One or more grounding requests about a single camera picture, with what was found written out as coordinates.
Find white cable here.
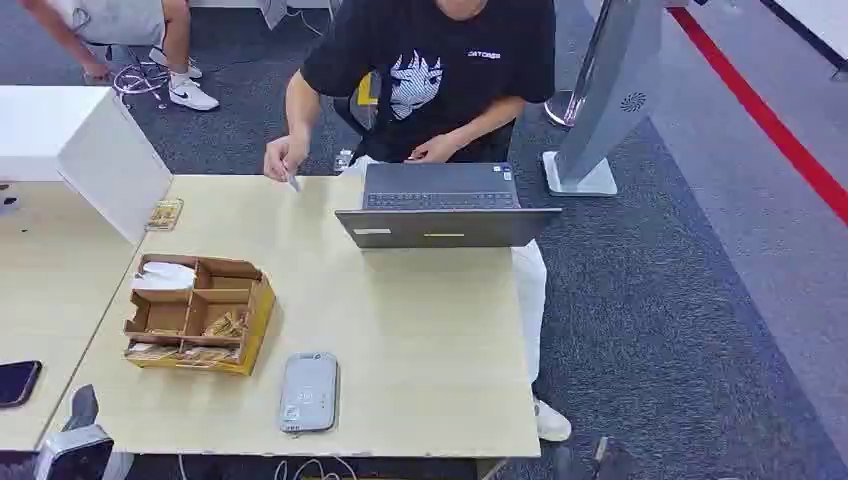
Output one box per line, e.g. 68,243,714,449
272,455,359,480

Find grey card reader device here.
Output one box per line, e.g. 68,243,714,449
278,352,340,435

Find grey kiosk stand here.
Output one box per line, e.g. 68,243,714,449
541,0,665,199

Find wooden card box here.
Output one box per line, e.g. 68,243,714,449
123,253,277,378

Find person's left hand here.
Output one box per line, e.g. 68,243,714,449
406,134,465,165

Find red floor tape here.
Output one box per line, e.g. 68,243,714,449
667,6,848,228

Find silver pole stand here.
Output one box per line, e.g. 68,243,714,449
543,0,621,128

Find grey laptop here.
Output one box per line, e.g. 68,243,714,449
334,162,563,250

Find white cabinet box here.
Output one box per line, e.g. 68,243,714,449
0,85,174,246

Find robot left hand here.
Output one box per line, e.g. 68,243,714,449
62,384,101,433

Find person in white shoes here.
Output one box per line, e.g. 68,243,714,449
18,0,221,113

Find black smartphone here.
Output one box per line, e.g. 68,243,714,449
0,360,44,409

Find white table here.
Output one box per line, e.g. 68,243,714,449
760,0,848,75

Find yellow black chair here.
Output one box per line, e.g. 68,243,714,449
332,70,383,135

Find stack of white cards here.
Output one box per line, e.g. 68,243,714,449
131,260,198,293

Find tangled cables on floor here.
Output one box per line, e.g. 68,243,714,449
111,60,172,107

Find person's right hand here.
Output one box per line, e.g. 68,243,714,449
263,134,311,183

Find person in black shirt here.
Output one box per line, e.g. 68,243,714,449
263,0,572,444

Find stack of printed cards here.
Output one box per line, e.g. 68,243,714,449
202,311,250,340

